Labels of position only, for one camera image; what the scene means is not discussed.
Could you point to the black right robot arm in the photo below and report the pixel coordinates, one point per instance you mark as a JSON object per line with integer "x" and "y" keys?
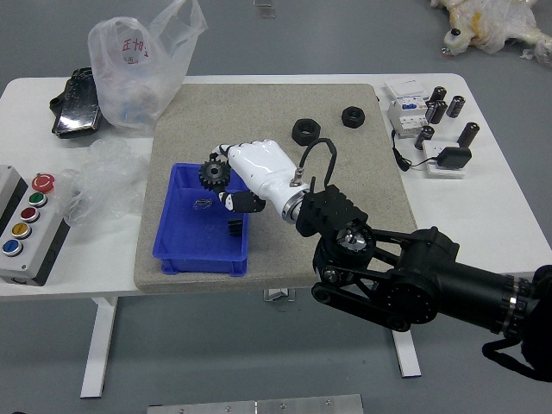
{"x": 422, "y": 280}

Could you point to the grey metal plate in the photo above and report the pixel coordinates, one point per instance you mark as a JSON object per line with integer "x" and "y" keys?
{"x": 254, "y": 405}

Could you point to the plastic-wrapped white bundle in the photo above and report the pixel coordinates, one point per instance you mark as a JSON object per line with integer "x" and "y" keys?
{"x": 491, "y": 23}

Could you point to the small metal clip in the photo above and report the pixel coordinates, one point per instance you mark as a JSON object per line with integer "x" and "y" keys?
{"x": 202, "y": 203}

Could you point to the flat white box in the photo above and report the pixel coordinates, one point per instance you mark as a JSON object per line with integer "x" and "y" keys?
{"x": 405, "y": 89}

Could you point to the white table leg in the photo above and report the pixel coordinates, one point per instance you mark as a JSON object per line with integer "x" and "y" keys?
{"x": 99, "y": 345}
{"x": 407, "y": 358}

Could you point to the black plastic tray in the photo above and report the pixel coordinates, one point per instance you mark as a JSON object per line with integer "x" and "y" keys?
{"x": 75, "y": 112}

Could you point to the large dark steel gear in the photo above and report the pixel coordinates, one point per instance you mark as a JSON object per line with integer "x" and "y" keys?
{"x": 212, "y": 172}

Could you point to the grey push-button control box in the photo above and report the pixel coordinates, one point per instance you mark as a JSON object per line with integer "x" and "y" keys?
{"x": 26, "y": 233}

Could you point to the metal floor fixture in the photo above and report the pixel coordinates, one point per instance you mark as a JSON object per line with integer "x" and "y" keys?
{"x": 264, "y": 8}

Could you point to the blue plastic box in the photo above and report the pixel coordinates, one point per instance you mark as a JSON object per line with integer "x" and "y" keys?
{"x": 194, "y": 241}

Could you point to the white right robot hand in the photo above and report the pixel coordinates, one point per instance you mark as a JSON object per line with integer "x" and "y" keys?
{"x": 263, "y": 166}

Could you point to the white wall socket plate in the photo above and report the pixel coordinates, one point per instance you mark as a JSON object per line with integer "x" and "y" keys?
{"x": 431, "y": 166}

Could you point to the white plastic bag red print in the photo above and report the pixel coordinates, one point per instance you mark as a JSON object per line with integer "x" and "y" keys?
{"x": 133, "y": 77}

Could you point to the black power adapter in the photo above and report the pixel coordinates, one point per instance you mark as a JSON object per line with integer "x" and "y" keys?
{"x": 455, "y": 158}

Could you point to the big black nut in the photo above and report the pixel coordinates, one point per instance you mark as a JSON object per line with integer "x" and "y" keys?
{"x": 305, "y": 130}

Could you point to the black cylindrical capacitor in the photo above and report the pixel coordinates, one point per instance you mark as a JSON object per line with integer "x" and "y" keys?
{"x": 468, "y": 134}
{"x": 424, "y": 137}
{"x": 439, "y": 94}
{"x": 456, "y": 106}
{"x": 437, "y": 112}

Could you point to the small black gear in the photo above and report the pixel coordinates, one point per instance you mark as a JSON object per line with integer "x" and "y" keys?
{"x": 233, "y": 227}

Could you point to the white circuit breaker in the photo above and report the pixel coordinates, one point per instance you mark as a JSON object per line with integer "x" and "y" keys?
{"x": 403, "y": 118}

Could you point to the grey-brown mat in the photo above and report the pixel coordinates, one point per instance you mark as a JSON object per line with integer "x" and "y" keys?
{"x": 241, "y": 112}

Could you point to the metal under-table bracket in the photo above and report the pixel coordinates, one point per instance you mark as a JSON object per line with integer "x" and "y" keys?
{"x": 279, "y": 295}

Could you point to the clear crumpled plastic wrap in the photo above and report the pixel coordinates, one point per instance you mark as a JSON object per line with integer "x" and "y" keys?
{"x": 110, "y": 177}

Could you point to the small black nut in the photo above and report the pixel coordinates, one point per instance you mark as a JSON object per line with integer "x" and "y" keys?
{"x": 353, "y": 117}

